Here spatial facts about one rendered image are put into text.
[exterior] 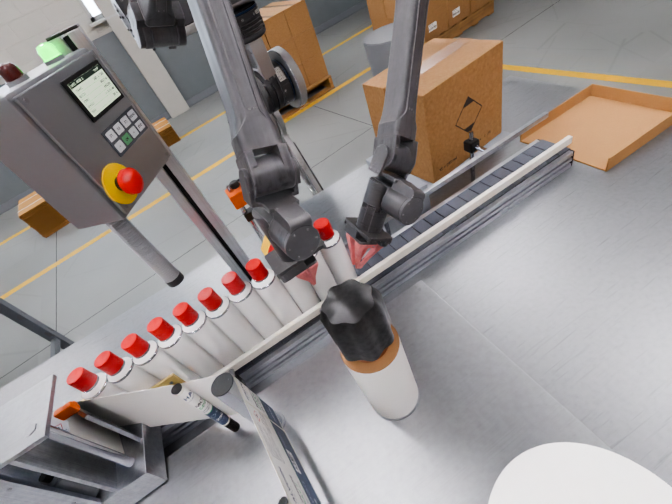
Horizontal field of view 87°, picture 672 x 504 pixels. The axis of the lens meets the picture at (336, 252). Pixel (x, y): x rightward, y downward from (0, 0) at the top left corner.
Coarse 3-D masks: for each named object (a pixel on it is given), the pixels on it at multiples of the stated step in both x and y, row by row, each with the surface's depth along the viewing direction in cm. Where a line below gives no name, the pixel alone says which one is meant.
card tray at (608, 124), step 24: (576, 96) 109; (600, 96) 109; (624, 96) 104; (648, 96) 98; (552, 120) 109; (576, 120) 106; (600, 120) 102; (624, 120) 99; (648, 120) 96; (528, 144) 105; (576, 144) 99; (600, 144) 96; (624, 144) 93; (600, 168) 90
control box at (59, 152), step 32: (64, 64) 46; (0, 96) 39; (32, 96) 41; (64, 96) 45; (0, 128) 42; (32, 128) 42; (64, 128) 44; (96, 128) 49; (0, 160) 46; (32, 160) 45; (64, 160) 45; (96, 160) 48; (128, 160) 53; (160, 160) 59; (64, 192) 49; (96, 192) 48; (96, 224) 53
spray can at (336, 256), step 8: (320, 224) 69; (328, 224) 69; (320, 232) 69; (328, 232) 70; (336, 232) 72; (328, 240) 71; (336, 240) 71; (328, 248) 71; (336, 248) 72; (344, 248) 74; (328, 256) 73; (336, 256) 73; (344, 256) 75; (328, 264) 76; (336, 264) 75; (344, 264) 76; (352, 264) 80; (336, 272) 77; (344, 272) 77; (352, 272) 79; (336, 280) 80; (344, 280) 79
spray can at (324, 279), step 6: (318, 252) 71; (318, 258) 72; (318, 264) 72; (324, 264) 74; (318, 270) 73; (324, 270) 74; (318, 276) 74; (324, 276) 75; (330, 276) 77; (318, 282) 75; (324, 282) 76; (330, 282) 77; (318, 288) 77; (324, 288) 77; (318, 294) 79; (324, 294) 78
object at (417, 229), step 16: (544, 144) 96; (512, 160) 96; (528, 160) 94; (496, 176) 93; (528, 176) 90; (464, 192) 93; (480, 192) 91; (448, 208) 91; (480, 208) 87; (416, 224) 90; (432, 224) 89; (400, 240) 88; (432, 240) 85; (384, 256) 86; (384, 272) 83; (288, 336) 79; (240, 368) 77
